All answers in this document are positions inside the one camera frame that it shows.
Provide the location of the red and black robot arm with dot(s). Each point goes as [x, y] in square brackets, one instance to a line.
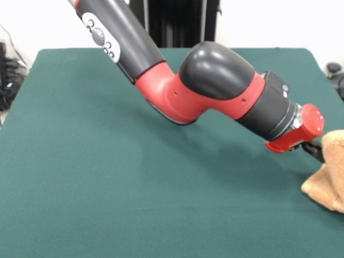
[174, 94]

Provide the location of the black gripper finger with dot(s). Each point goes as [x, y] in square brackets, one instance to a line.
[313, 151]
[317, 142]

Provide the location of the black equipment pile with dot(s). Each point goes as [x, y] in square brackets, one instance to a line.
[12, 80]

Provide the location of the dark green tablecloth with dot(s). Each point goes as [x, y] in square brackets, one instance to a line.
[80, 174]

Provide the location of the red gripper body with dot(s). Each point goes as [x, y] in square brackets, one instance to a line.
[311, 121]

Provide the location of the tan terry towel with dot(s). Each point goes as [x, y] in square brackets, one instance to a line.
[330, 182]

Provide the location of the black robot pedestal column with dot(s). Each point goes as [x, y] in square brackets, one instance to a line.
[182, 21]

